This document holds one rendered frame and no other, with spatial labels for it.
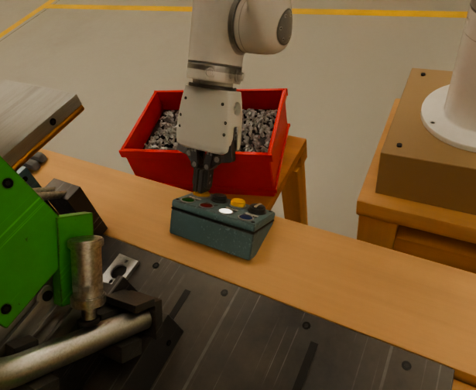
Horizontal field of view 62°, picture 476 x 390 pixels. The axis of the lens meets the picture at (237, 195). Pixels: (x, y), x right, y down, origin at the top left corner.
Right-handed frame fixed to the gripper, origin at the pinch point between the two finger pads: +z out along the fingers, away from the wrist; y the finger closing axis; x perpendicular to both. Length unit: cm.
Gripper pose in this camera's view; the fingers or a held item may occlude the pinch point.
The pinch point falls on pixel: (202, 179)
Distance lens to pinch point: 67.0
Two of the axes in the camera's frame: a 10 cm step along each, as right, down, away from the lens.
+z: -1.3, 9.5, 2.9
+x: -4.6, 2.0, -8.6
